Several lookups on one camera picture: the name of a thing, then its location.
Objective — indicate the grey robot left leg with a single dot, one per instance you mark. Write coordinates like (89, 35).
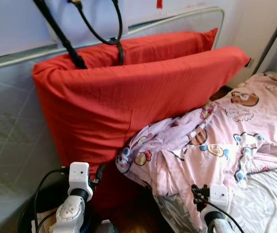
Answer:
(105, 227)

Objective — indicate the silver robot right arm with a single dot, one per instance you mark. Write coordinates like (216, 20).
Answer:
(217, 225)

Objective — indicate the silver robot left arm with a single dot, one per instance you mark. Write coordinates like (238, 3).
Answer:
(68, 216)

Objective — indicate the beige floral bed sheet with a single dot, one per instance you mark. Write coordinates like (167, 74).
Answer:
(265, 204)

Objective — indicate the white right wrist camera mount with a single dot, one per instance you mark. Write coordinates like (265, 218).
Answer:
(219, 195)

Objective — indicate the black trash bin blue rim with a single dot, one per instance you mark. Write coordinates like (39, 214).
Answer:
(25, 218)

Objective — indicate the red cushion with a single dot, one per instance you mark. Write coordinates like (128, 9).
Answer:
(119, 107)
(167, 46)

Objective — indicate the red hanging ornament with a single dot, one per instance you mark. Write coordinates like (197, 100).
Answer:
(159, 4)

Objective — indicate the pink cartoon print blanket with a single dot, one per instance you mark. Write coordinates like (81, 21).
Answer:
(211, 141)

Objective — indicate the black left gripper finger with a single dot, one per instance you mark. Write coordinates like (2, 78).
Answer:
(100, 171)

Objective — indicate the white paper waste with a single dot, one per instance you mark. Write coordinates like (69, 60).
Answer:
(43, 224)

